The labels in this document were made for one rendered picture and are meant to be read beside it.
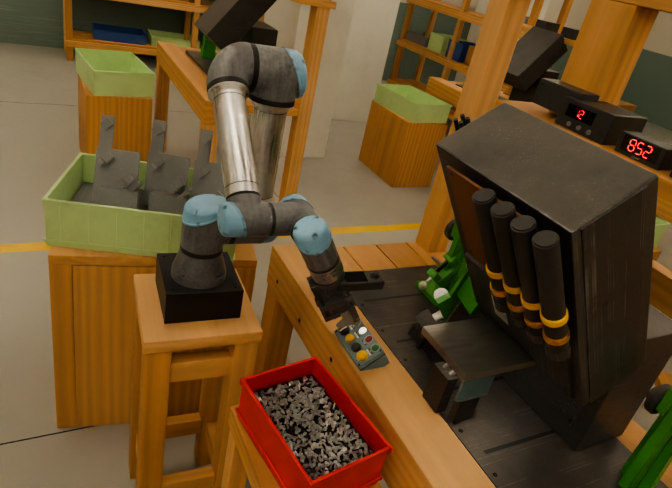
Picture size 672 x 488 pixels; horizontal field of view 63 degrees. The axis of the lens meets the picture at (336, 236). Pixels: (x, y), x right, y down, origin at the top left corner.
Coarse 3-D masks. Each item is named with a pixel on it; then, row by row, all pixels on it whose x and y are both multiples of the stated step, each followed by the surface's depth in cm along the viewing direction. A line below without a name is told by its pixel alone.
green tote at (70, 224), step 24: (72, 168) 196; (144, 168) 212; (192, 168) 215; (48, 192) 176; (72, 192) 200; (48, 216) 175; (72, 216) 176; (96, 216) 177; (120, 216) 178; (144, 216) 178; (168, 216) 179; (48, 240) 179; (72, 240) 180; (96, 240) 181; (120, 240) 182; (144, 240) 183; (168, 240) 184
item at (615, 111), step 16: (560, 112) 142; (576, 112) 138; (592, 112) 134; (608, 112) 131; (624, 112) 135; (576, 128) 138; (592, 128) 134; (608, 128) 131; (624, 128) 133; (640, 128) 136; (608, 144) 133
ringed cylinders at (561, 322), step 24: (480, 192) 92; (480, 216) 92; (504, 216) 86; (528, 216) 84; (504, 240) 90; (528, 240) 84; (552, 240) 80; (504, 264) 94; (528, 264) 87; (552, 264) 81; (504, 288) 100; (528, 288) 92; (552, 288) 85; (504, 312) 109; (528, 312) 97; (552, 312) 89; (528, 336) 102; (552, 336) 94
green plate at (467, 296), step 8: (464, 272) 136; (464, 280) 137; (456, 288) 139; (464, 288) 138; (472, 288) 135; (456, 296) 142; (464, 296) 138; (472, 296) 135; (456, 304) 145; (464, 304) 138; (472, 304) 136; (472, 312) 136; (480, 312) 138
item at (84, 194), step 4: (84, 184) 210; (88, 184) 210; (92, 184) 211; (80, 188) 206; (84, 188) 207; (88, 188) 207; (92, 188) 208; (76, 192) 203; (80, 192) 203; (84, 192) 204; (88, 192) 205; (76, 196) 200; (80, 196) 201; (84, 196) 201; (88, 196) 202; (140, 196) 210; (72, 200) 197; (76, 200) 198; (80, 200) 198; (84, 200) 199; (88, 200) 199; (140, 200) 207; (140, 204) 205; (140, 208) 202; (144, 208) 203
